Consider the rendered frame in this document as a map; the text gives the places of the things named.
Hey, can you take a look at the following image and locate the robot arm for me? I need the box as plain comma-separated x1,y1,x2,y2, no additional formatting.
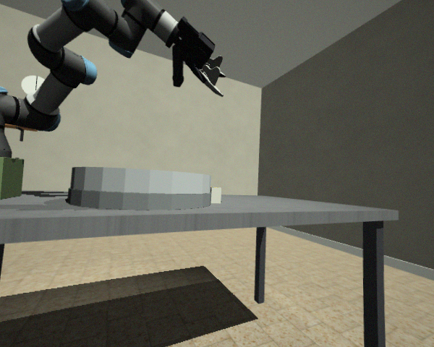
0,0,178,158

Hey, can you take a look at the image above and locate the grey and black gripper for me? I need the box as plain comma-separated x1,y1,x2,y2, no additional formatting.
166,17,226,97

